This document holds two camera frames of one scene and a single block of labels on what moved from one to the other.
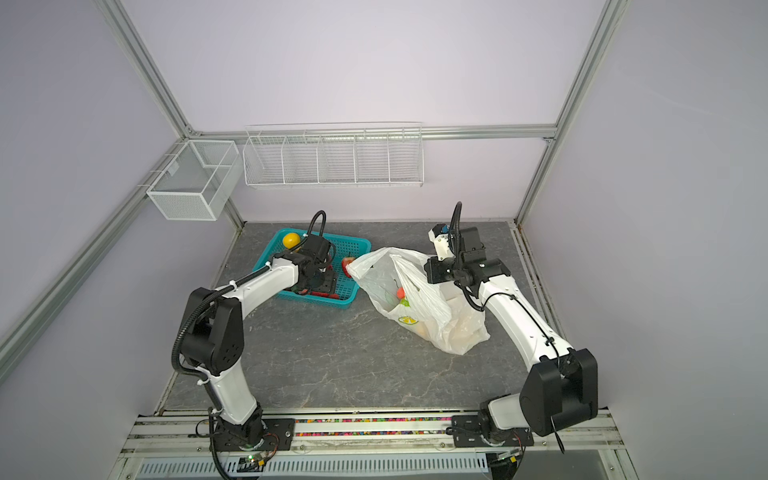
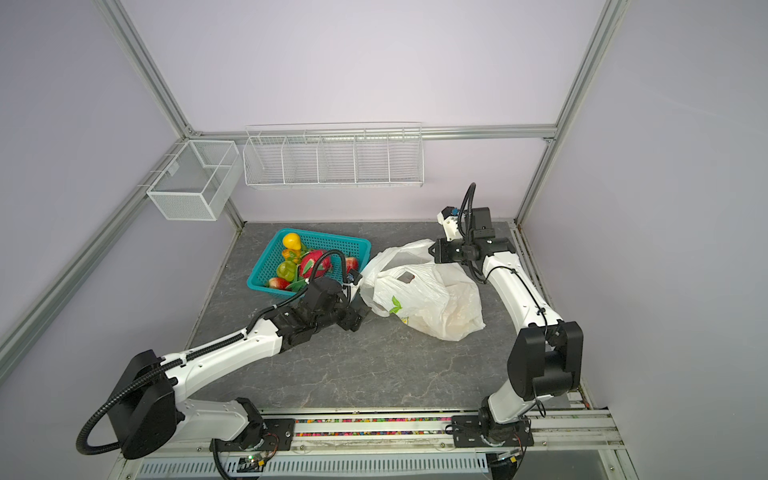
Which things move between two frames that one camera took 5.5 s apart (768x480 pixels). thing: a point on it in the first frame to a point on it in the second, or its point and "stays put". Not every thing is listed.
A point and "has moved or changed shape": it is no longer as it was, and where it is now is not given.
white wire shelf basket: (334, 155) stays put
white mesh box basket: (199, 180) stays put
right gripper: (433, 266) to (442, 255)
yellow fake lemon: (291, 240) stays put
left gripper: (329, 285) to (354, 317)
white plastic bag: (437, 313) has moved or changed shape
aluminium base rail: (579, 445) stays put
